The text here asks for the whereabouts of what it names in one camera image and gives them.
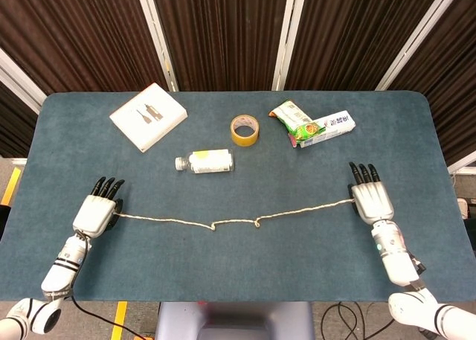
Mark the brown pleated curtain panel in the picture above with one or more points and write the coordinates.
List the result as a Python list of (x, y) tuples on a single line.
[(15, 128), (353, 31), (223, 31), (450, 76), (74, 31)]

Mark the clear plastic bottle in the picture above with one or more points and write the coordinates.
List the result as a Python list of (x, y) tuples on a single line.
[(208, 161)]

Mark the green snack bag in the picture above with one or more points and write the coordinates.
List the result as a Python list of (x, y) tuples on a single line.
[(297, 121)]

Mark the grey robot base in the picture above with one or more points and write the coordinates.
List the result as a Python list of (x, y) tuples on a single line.
[(234, 321)]

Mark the blue table mat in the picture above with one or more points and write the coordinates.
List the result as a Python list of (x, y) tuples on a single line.
[(238, 265)]

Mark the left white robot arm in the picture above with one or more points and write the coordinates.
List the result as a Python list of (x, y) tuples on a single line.
[(59, 269)]

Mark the yellow floor tape strip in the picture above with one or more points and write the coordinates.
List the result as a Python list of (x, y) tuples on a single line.
[(119, 319), (10, 185)]

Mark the yellow packing tape roll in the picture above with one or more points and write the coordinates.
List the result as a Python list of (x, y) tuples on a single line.
[(245, 141)]

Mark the white frame post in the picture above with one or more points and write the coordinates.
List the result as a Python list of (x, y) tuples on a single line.
[(18, 81), (463, 165), (158, 38), (289, 38), (418, 38)]

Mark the white cardboard box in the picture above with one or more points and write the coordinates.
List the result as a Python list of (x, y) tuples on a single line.
[(148, 117)]

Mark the white toothpaste box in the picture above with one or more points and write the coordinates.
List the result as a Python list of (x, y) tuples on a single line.
[(338, 122)]

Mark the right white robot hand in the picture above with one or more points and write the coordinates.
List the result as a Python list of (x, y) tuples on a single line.
[(372, 200)]

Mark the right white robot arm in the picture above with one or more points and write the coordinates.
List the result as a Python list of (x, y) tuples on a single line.
[(398, 262)]

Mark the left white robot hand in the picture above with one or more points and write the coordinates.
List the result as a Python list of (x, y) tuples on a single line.
[(93, 215)]

